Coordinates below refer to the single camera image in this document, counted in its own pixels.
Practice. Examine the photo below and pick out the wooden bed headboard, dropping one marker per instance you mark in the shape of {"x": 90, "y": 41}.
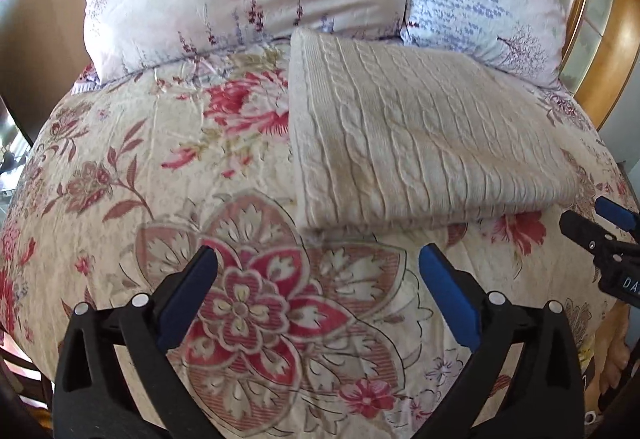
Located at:
{"x": 625, "y": 44}

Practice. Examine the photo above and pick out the floral cream bedspread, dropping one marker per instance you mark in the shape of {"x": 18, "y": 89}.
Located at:
{"x": 150, "y": 169}

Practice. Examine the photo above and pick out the person's right hand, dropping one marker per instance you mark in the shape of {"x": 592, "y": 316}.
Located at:
{"x": 615, "y": 349}

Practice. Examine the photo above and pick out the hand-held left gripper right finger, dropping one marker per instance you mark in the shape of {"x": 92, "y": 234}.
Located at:
{"x": 450, "y": 295}

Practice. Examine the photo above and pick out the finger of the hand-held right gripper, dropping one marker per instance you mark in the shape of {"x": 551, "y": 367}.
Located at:
{"x": 582, "y": 230}
{"x": 619, "y": 214}

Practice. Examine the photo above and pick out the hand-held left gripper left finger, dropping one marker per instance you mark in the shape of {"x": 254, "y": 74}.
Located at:
{"x": 186, "y": 299}

